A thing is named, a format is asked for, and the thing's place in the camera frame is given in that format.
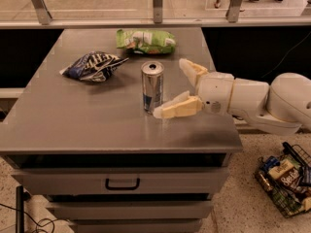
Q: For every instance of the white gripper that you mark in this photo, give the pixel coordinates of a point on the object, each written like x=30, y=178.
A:
x=215, y=91

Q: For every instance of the silver blue redbull can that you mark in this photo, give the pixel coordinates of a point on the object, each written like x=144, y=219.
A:
x=152, y=85

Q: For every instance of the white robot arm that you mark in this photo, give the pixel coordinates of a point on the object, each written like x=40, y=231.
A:
x=280, y=107

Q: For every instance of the green chip bag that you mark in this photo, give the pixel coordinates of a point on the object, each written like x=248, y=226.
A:
x=146, y=41

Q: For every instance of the blue white chip bag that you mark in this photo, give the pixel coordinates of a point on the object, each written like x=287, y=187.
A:
x=96, y=67

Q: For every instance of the grey drawer cabinet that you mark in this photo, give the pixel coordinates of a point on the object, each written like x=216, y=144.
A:
x=64, y=138

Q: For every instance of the brown snack bag in basket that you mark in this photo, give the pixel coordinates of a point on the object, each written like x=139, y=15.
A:
x=290, y=180

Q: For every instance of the black pole at left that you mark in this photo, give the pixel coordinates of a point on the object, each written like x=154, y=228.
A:
x=20, y=210

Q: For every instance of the black drawer handle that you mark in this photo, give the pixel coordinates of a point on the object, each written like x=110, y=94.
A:
x=122, y=184

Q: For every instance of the black wire snack basket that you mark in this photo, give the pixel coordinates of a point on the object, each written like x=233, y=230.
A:
x=271, y=168

